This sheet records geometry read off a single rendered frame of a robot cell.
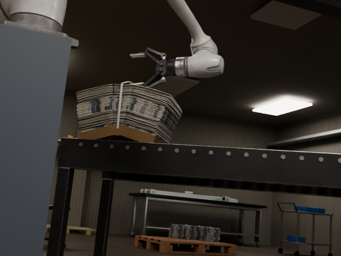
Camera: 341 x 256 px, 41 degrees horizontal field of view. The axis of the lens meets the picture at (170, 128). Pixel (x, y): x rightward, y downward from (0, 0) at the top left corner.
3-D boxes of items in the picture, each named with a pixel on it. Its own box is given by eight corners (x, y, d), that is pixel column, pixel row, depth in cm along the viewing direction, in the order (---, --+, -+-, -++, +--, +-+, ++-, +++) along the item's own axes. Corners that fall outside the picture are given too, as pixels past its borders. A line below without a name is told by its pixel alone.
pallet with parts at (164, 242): (200, 248, 767) (202, 225, 774) (238, 255, 691) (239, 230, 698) (131, 246, 694) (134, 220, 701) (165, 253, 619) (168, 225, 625)
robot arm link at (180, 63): (186, 73, 198) (173, 73, 199) (190, 80, 207) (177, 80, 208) (186, 53, 200) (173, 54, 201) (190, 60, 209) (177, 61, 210)
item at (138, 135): (117, 134, 189) (121, 124, 189) (136, 145, 217) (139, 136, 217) (152, 146, 185) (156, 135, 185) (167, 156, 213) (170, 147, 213)
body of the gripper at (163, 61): (174, 55, 202) (154, 56, 204) (174, 73, 200) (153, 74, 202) (177, 61, 209) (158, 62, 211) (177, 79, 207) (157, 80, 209)
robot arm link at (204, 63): (188, 83, 201) (192, 71, 213) (224, 81, 198) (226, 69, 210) (185, 59, 196) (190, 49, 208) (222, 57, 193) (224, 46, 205)
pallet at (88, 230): (88, 232, 928) (88, 227, 929) (95, 235, 857) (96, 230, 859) (32, 228, 891) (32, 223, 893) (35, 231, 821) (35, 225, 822)
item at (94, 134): (80, 142, 192) (79, 132, 193) (104, 152, 219) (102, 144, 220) (116, 134, 189) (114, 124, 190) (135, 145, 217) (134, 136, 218)
